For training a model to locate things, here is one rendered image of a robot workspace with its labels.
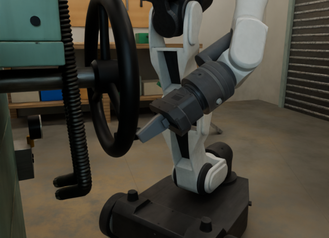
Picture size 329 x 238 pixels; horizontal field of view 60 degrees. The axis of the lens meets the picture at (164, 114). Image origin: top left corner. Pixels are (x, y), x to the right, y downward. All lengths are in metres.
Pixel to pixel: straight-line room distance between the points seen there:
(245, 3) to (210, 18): 3.49
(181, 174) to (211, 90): 0.77
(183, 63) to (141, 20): 2.85
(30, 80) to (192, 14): 0.62
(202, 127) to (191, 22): 0.38
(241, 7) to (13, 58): 0.47
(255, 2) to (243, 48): 0.14
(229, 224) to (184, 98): 0.79
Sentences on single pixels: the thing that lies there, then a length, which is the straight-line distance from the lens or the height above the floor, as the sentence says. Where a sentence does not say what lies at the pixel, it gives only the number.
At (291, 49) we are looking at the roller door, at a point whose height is 0.77.
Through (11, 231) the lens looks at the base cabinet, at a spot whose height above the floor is 0.59.
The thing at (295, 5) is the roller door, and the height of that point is 1.31.
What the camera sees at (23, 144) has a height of 0.62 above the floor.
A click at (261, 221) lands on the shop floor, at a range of 1.60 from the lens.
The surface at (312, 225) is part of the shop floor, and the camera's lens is 1.66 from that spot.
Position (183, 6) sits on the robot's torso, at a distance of 0.98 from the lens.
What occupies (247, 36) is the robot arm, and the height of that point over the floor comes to 0.88.
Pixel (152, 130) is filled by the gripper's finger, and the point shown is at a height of 0.71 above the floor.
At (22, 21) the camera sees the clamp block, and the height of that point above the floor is 0.89.
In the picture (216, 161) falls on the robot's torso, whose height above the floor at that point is 0.33.
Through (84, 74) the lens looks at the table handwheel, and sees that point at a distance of 0.50.
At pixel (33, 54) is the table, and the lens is 0.39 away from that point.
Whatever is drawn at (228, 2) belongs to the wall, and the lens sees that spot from 4.31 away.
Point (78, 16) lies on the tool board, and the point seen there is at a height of 1.16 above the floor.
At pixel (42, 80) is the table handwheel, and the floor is 0.81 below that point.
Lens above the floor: 0.87
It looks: 14 degrees down
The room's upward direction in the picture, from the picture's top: straight up
